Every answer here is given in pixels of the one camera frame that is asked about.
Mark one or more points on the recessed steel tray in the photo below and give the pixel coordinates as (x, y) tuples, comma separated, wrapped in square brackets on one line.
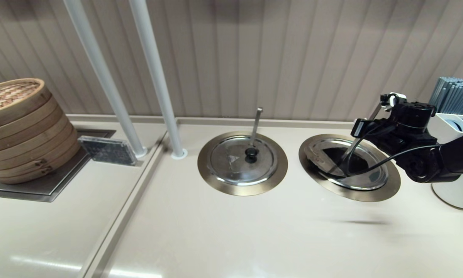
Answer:
[(61, 181)]

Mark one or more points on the grey chopsticks bundle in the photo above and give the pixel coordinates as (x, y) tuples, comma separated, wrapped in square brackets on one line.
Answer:
[(455, 95)]

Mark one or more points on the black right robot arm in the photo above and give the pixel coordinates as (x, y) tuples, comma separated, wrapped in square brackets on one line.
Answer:
[(459, 156)]

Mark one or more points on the white round container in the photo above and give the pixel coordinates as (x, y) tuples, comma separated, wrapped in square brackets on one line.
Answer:
[(455, 193)]

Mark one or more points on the dark acrylic sign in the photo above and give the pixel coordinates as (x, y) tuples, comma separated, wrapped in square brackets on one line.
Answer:
[(107, 151)]

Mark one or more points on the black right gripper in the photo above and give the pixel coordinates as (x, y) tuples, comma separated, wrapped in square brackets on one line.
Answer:
[(412, 129)]

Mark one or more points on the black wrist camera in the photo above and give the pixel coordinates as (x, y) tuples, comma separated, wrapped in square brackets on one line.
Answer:
[(364, 128)]

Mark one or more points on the bamboo steamer basket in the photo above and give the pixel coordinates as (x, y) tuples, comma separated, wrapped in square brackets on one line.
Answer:
[(22, 139), (22, 127), (22, 152), (22, 177), (22, 164)]

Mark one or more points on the white support pole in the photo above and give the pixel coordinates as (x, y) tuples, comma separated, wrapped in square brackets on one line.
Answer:
[(102, 69), (158, 77)]

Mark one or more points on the white utensil holder box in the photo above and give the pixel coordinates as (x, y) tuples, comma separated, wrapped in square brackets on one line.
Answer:
[(441, 119)]

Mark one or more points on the woven bamboo steamer lid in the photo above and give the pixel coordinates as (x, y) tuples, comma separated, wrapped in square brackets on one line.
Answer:
[(11, 96)]

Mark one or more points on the round steel pot lid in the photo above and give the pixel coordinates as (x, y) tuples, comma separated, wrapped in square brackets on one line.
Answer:
[(374, 178), (231, 170)]

